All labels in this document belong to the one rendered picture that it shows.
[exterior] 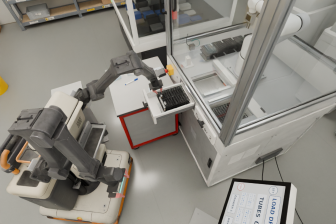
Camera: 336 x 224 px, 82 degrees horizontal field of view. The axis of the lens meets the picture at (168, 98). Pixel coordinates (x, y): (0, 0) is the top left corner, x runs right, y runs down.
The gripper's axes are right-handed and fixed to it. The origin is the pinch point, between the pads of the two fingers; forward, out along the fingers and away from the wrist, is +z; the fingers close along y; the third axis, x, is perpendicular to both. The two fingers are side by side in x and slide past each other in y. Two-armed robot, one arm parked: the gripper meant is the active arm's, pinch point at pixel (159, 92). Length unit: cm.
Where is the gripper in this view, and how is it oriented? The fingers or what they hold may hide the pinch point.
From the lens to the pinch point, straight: 148.6
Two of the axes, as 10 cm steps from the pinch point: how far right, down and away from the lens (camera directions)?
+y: 9.4, -3.3, -0.3
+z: 2.5, 6.3, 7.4
